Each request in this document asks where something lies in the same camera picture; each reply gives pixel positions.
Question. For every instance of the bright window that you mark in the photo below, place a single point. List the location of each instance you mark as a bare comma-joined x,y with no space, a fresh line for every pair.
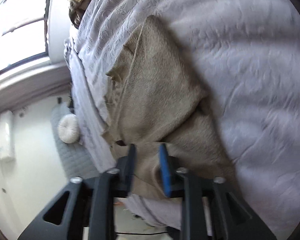
23,32

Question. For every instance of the lavender plush bed blanket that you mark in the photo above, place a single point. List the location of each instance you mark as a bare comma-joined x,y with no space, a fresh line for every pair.
248,54

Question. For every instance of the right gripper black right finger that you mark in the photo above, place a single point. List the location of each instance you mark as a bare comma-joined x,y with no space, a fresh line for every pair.
211,208

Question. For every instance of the grey quilted headboard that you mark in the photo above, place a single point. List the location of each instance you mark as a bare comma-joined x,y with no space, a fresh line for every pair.
75,159

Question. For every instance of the round white cushion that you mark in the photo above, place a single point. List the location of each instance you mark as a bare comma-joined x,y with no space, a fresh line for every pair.
68,129

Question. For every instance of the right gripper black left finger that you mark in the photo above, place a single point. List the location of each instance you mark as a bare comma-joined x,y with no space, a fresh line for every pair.
85,202

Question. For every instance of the tan knitted sweater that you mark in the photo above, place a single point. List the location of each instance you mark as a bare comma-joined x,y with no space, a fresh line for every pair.
154,97

